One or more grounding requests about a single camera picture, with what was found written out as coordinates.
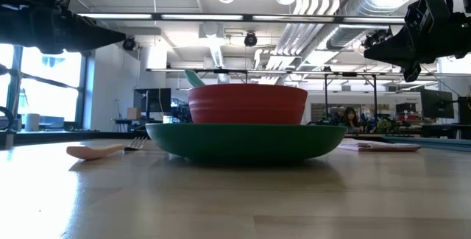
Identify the red plastic bowl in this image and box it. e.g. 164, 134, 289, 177
187, 83, 309, 125

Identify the green potted plant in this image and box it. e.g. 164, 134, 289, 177
375, 118, 393, 134

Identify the green plastic plate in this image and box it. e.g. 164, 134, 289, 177
145, 122, 348, 161

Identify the overhead frame light bar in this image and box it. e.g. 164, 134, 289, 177
75, 12, 408, 26

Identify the black ceiling camera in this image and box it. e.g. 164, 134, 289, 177
122, 35, 138, 51
244, 31, 258, 48

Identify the peach handled fork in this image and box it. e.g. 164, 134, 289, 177
65, 136, 149, 161

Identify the silver ventilation duct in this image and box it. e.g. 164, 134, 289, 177
325, 0, 428, 51

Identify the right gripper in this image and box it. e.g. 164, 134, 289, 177
363, 13, 471, 83

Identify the black cable loop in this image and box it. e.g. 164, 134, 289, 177
0, 105, 15, 132

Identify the white paper roll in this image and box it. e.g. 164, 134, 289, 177
24, 113, 40, 132

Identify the blue mat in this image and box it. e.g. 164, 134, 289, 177
382, 135, 471, 153

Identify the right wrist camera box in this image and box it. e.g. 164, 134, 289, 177
404, 0, 450, 26

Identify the black computer monitor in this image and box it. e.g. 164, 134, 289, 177
133, 88, 172, 114
457, 96, 471, 140
420, 88, 455, 120

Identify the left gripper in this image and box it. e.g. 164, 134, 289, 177
0, 5, 127, 54

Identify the folded white napkin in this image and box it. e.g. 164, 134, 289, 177
337, 138, 422, 153

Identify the turquoise handled spoon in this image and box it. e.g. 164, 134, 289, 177
183, 69, 206, 88

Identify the person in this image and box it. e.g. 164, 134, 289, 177
341, 106, 362, 134

